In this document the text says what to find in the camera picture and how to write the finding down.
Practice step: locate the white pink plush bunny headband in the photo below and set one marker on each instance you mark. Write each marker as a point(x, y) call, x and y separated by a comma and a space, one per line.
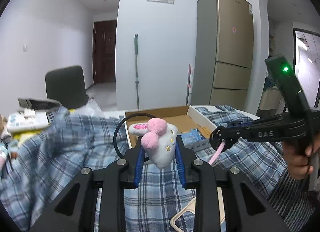
point(158, 139)

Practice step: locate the striped grey sleeve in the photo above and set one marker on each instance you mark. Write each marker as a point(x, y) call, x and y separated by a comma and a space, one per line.
point(294, 207)

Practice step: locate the white paper booklet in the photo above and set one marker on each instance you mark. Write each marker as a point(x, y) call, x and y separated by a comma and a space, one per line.
point(18, 122)

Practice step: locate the right hand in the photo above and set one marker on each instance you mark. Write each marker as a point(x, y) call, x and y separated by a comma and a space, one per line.
point(298, 165)

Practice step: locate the clear plastic bag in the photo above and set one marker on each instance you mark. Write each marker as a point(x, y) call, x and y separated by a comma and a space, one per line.
point(91, 108)

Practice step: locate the gold refrigerator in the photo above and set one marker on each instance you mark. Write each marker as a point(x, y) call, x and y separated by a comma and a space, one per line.
point(224, 53)

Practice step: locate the blue tissue pack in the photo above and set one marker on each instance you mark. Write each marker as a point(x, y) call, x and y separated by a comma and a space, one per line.
point(191, 137)

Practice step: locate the beige phone case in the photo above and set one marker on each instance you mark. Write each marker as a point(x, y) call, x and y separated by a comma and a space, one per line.
point(189, 211)

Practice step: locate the dark chair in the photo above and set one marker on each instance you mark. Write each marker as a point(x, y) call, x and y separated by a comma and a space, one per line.
point(67, 86)

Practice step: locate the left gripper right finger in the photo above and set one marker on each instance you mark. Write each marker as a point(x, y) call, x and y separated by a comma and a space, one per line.
point(184, 158)

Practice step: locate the pink broom handle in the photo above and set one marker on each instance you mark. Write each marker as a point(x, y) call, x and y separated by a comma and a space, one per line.
point(188, 84)

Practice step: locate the blue plaid shirt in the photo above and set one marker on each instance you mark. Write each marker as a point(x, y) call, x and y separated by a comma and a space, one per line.
point(47, 162)

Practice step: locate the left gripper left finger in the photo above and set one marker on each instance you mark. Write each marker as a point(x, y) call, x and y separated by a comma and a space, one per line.
point(135, 162)

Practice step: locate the dark wooden door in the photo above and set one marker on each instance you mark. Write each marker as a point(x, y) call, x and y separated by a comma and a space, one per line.
point(104, 49)

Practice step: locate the white cardboard box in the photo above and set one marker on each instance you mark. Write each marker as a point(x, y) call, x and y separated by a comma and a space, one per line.
point(184, 118)

